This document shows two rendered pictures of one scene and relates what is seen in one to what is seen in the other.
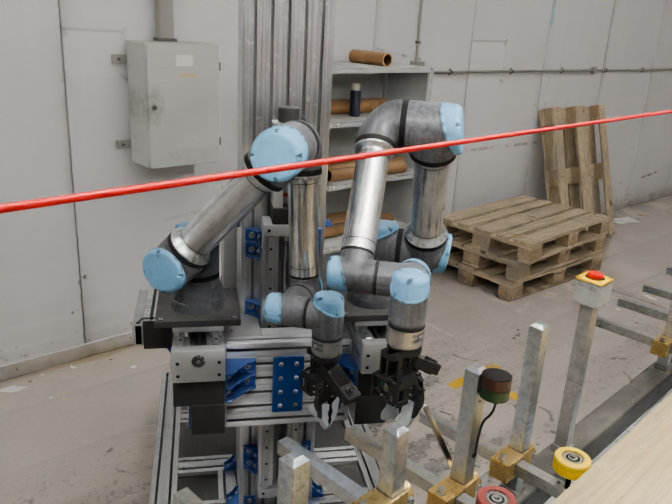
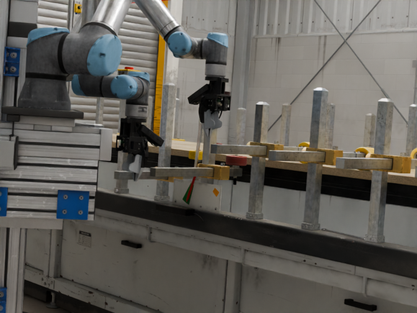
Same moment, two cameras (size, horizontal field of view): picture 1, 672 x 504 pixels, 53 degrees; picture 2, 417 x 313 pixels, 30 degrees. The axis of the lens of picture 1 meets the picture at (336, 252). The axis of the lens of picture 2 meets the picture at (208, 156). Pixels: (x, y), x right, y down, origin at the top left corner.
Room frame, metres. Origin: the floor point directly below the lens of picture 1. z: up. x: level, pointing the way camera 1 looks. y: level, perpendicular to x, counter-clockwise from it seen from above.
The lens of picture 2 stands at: (1.17, 2.61, 1.05)
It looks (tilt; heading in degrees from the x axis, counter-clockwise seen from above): 3 degrees down; 271
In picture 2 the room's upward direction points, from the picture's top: 4 degrees clockwise
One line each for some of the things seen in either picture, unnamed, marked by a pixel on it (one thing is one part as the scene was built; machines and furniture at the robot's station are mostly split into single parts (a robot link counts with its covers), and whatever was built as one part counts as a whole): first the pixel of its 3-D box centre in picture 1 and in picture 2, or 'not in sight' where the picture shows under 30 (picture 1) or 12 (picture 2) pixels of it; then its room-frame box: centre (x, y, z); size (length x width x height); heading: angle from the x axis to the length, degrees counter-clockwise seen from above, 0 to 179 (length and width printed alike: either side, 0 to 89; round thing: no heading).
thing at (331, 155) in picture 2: not in sight; (321, 156); (0.85, 0.06, 0.95); 0.14 x 0.06 x 0.05; 136
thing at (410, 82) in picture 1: (349, 190); not in sight; (4.15, -0.06, 0.78); 0.90 x 0.45 x 1.55; 132
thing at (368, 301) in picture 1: (372, 283); not in sight; (1.80, -0.11, 1.09); 0.15 x 0.15 x 0.10
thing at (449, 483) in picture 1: (455, 492); (212, 171); (1.21, -0.29, 0.85); 0.14 x 0.06 x 0.05; 136
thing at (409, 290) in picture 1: (409, 298); (216, 49); (1.22, -0.15, 1.29); 0.09 x 0.08 x 0.11; 170
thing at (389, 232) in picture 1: (378, 245); not in sight; (1.80, -0.12, 1.21); 0.13 x 0.12 x 0.14; 80
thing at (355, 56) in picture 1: (370, 57); not in sight; (4.23, -0.14, 1.59); 0.30 x 0.08 x 0.08; 42
